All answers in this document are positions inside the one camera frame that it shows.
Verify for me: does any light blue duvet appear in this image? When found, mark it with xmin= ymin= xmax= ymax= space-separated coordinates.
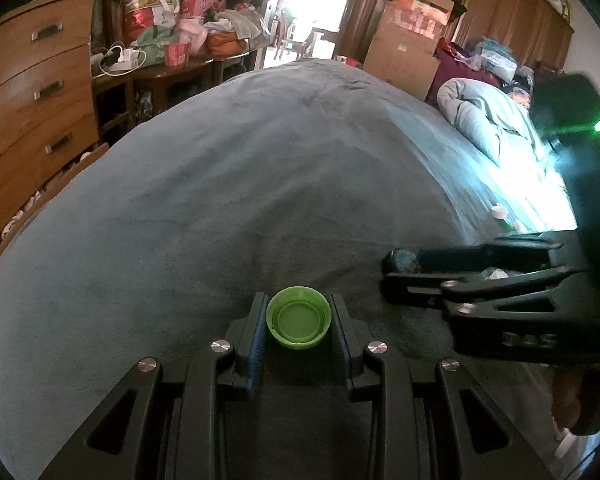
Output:
xmin=437 ymin=77 xmax=578 ymax=233

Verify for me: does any white power strip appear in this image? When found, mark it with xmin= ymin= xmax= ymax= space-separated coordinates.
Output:
xmin=99 ymin=44 xmax=148 ymax=77

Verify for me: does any red printed cardboard box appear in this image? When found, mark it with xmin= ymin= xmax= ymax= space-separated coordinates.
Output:
xmin=382 ymin=0 xmax=455 ymax=41

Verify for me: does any green bottle cap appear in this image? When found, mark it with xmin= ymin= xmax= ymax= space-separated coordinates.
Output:
xmin=266 ymin=286 xmax=332 ymax=350

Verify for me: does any grey blanket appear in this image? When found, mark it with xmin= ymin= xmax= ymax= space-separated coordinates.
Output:
xmin=0 ymin=57 xmax=581 ymax=480

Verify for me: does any red paper cup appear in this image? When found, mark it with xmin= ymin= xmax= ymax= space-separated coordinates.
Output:
xmin=163 ymin=42 xmax=191 ymax=67

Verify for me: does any pink box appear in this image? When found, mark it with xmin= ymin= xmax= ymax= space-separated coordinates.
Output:
xmin=180 ymin=0 xmax=216 ymax=20

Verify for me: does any orange bag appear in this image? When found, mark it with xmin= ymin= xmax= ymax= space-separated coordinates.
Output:
xmin=206 ymin=30 xmax=248 ymax=55

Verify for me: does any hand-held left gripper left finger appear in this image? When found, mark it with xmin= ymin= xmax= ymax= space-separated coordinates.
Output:
xmin=37 ymin=292 xmax=270 ymax=480

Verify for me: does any wooden table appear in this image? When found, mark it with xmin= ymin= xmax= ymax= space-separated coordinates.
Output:
xmin=92 ymin=52 xmax=261 ymax=133

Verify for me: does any wooden chest of drawers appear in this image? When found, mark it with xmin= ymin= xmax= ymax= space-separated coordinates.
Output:
xmin=0 ymin=0 xmax=101 ymax=261

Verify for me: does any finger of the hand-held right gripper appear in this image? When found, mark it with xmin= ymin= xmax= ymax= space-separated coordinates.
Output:
xmin=415 ymin=239 xmax=566 ymax=275
xmin=380 ymin=266 xmax=588 ymax=307

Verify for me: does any heap of mixed laundry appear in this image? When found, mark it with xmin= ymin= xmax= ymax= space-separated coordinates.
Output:
xmin=435 ymin=35 xmax=556 ymax=101

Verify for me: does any small wooden chair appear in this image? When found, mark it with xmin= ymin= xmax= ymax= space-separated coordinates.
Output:
xmin=274 ymin=10 xmax=302 ymax=58

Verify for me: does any dark wooden chair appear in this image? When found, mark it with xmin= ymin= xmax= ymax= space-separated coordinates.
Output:
xmin=99 ymin=0 xmax=136 ymax=61

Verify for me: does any red and white shopping bag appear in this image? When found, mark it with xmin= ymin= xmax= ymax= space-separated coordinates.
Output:
xmin=125 ymin=0 xmax=182 ymax=46

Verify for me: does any wooden wardrobe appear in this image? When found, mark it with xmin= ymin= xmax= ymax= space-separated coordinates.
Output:
xmin=450 ymin=0 xmax=576 ymax=78

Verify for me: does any plain cardboard box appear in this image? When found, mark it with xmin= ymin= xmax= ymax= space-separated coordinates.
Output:
xmin=362 ymin=32 xmax=442 ymax=102

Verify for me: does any heap of clothes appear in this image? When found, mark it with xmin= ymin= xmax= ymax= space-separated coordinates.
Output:
xmin=160 ymin=0 xmax=273 ymax=41

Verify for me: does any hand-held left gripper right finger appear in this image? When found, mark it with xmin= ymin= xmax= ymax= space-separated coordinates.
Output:
xmin=327 ymin=292 xmax=556 ymax=480

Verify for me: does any person's right hand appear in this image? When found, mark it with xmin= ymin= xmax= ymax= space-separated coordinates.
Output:
xmin=551 ymin=365 xmax=589 ymax=430

